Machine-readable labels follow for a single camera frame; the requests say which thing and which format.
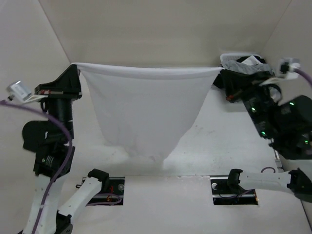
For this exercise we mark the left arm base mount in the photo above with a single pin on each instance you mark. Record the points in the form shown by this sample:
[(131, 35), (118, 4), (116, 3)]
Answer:
[(113, 195)]

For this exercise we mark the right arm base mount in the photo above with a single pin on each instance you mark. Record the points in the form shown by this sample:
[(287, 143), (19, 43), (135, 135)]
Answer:
[(223, 195)]

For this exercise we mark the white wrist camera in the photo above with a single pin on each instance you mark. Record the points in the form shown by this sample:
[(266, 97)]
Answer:
[(18, 91), (286, 67)]

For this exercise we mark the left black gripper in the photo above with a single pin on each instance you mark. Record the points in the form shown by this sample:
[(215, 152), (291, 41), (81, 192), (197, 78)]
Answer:
[(68, 85)]

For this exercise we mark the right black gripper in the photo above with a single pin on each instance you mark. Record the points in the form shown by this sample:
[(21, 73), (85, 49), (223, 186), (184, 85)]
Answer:
[(237, 94)]

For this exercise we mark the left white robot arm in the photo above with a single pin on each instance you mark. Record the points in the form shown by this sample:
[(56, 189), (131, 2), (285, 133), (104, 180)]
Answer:
[(52, 143)]

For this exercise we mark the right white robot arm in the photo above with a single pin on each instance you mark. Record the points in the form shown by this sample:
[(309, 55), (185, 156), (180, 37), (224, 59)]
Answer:
[(288, 127)]

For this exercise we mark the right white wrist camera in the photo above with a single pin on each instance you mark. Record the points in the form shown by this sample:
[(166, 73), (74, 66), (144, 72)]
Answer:
[(286, 67)]

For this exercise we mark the white garment in basket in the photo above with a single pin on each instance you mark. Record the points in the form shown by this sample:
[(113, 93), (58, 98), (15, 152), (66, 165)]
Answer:
[(251, 61)]

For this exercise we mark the white plastic laundry basket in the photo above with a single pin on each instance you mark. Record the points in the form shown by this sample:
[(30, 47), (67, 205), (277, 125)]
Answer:
[(240, 56)]

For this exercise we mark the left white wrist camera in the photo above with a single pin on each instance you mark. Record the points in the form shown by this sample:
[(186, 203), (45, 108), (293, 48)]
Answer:
[(18, 91)]

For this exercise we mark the black tank top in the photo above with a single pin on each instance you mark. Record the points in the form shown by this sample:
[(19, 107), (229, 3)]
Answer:
[(234, 79)]

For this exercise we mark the grey tank top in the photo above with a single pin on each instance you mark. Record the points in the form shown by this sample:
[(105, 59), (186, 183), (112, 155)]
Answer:
[(246, 69)]

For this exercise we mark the white tank top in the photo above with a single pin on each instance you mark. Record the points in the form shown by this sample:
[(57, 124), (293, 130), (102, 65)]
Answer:
[(146, 111)]

